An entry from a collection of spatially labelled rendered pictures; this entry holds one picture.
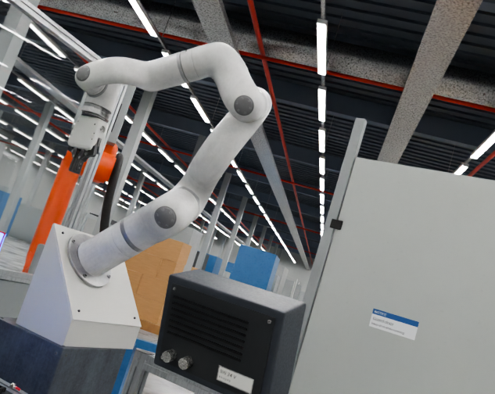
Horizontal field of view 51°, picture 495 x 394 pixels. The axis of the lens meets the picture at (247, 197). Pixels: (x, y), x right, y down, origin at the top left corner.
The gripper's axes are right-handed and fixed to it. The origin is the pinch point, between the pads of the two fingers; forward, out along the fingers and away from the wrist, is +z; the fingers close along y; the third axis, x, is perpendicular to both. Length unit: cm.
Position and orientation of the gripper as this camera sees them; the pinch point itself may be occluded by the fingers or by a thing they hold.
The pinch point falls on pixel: (76, 166)
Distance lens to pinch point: 160.9
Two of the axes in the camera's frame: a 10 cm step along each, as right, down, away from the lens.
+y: -8.6, -2.0, 4.6
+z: -3.0, 9.4, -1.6
